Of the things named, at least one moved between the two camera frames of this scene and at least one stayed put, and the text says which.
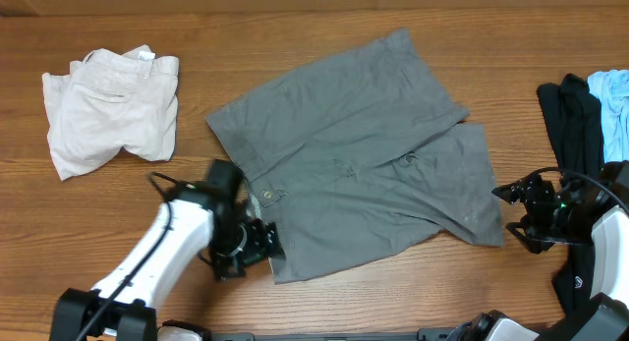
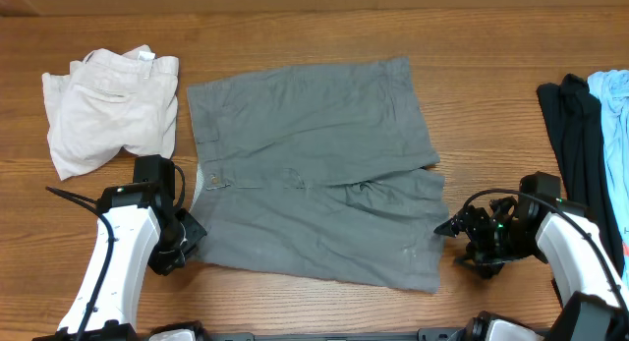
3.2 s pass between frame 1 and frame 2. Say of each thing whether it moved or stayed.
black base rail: stayed
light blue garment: stayed
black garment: stayed
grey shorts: moved
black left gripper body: moved
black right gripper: moved
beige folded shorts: stayed
